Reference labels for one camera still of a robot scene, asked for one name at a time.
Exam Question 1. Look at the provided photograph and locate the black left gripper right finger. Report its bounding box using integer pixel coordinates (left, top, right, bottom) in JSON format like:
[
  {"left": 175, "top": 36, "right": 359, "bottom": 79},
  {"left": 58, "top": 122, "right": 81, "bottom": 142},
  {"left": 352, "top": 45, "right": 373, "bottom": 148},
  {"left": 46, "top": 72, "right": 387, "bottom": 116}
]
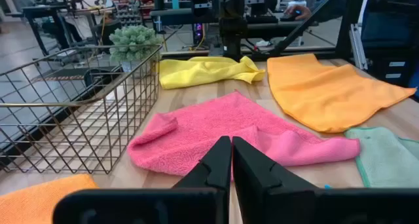
[{"left": 232, "top": 136, "right": 419, "bottom": 224}]

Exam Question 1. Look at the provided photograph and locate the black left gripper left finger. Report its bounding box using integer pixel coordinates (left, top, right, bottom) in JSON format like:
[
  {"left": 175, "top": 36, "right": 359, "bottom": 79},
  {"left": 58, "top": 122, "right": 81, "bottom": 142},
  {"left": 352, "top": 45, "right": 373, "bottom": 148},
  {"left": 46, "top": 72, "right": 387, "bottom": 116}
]
[{"left": 53, "top": 135, "right": 232, "bottom": 224}]

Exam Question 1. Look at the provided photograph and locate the pink microfiber towel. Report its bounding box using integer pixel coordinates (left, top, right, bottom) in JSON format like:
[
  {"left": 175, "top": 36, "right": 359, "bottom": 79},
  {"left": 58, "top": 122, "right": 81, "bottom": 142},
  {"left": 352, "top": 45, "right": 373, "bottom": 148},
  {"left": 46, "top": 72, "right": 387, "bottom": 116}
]
[{"left": 126, "top": 90, "right": 361, "bottom": 177}]

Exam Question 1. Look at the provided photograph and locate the orange microfiber towel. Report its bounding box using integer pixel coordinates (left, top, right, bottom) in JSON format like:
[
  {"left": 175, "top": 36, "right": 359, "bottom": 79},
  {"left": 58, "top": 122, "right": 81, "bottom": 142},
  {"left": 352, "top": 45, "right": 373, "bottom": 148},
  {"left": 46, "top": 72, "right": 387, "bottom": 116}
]
[
  {"left": 266, "top": 52, "right": 417, "bottom": 134},
  {"left": 0, "top": 174, "right": 99, "bottom": 224}
]

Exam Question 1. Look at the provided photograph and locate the light green microfiber towel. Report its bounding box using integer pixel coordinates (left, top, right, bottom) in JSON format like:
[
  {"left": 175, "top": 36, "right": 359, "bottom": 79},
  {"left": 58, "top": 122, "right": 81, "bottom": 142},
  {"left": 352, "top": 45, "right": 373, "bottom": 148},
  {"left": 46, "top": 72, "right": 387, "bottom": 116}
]
[{"left": 344, "top": 126, "right": 419, "bottom": 189}]

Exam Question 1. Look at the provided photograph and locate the yellow microfiber towel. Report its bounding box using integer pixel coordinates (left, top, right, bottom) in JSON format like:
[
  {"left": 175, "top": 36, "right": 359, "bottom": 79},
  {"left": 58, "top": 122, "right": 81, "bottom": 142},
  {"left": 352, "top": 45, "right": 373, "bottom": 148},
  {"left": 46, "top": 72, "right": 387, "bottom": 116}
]
[{"left": 159, "top": 56, "right": 266, "bottom": 90}]

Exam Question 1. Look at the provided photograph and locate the person's forearm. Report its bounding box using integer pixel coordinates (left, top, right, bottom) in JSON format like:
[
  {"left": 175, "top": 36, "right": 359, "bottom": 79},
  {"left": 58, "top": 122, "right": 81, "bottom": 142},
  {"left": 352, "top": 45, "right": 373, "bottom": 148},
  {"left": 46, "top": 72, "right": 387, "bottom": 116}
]
[{"left": 309, "top": 6, "right": 343, "bottom": 24}]

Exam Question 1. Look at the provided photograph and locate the black drawer cabinet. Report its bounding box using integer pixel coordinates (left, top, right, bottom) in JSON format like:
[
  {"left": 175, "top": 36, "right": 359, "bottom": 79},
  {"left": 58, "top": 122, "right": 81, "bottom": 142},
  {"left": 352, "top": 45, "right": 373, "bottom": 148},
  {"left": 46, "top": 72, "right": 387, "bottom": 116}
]
[{"left": 363, "top": 47, "right": 419, "bottom": 89}]

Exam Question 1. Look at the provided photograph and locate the black computer tower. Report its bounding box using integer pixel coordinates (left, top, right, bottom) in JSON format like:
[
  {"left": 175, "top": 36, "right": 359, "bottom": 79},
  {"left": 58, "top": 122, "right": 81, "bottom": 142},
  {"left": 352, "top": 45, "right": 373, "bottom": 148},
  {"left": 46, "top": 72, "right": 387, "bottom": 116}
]
[{"left": 192, "top": 22, "right": 206, "bottom": 45}]

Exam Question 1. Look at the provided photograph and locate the silver aluminium bar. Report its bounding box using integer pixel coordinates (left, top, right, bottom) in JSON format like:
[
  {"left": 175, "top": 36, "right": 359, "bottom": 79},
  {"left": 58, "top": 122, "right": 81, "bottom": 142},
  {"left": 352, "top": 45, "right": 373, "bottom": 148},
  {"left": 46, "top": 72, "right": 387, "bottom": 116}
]
[{"left": 348, "top": 22, "right": 369, "bottom": 71}]

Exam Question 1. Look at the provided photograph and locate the backlit computer keyboard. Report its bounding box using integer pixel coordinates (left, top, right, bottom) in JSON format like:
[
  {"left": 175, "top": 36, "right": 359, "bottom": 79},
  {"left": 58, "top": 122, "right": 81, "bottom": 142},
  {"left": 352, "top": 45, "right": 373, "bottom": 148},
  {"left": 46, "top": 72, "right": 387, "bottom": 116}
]
[{"left": 245, "top": 14, "right": 279, "bottom": 24}]

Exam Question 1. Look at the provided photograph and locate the potted green succulent plant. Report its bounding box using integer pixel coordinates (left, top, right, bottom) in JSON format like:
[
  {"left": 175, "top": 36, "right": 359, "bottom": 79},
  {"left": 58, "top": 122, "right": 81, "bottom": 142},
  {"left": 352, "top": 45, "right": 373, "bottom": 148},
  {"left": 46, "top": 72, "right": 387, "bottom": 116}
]
[{"left": 109, "top": 24, "right": 164, "bottom": 75}]

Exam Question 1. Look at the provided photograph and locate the person's hand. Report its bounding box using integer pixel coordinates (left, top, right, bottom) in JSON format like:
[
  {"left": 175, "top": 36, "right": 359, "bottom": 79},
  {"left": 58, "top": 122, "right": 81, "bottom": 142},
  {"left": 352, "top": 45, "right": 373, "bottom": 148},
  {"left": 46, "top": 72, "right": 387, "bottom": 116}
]
[{"left": 283, "top": 4, "right": 312, "bottom": 21}]

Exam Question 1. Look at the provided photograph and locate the grey desk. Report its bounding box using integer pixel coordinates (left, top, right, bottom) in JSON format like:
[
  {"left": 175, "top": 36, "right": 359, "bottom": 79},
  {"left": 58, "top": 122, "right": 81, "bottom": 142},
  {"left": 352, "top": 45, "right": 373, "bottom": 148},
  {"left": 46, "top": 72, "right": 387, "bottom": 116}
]
[{"left": 149, "top": 7, "right": 318, "bottom": 38}]

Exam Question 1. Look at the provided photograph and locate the shelf with red bins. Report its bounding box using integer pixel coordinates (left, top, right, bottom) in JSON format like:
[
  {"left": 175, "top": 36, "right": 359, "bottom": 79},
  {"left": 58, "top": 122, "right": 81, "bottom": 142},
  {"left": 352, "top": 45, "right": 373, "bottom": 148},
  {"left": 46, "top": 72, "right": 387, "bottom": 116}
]
[{"left": 109, "top": 0, "right": 155, "bottom": 27}]

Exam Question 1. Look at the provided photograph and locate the black workshop table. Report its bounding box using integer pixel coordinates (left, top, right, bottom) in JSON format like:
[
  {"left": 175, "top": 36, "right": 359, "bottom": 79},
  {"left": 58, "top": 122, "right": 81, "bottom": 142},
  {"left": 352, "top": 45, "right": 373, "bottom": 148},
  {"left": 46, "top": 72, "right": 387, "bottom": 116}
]
[{"left": 22, "top": 4, "right": 115, "bottom": 54}]

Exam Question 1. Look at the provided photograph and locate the metal wire basket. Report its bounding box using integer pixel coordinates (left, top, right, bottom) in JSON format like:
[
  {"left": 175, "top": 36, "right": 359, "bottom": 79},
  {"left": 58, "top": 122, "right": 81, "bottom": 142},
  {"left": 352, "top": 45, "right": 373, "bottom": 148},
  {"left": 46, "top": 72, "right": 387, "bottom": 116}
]
[{"left": 0, "top": 43, "right": 164, "bottom": 175}]

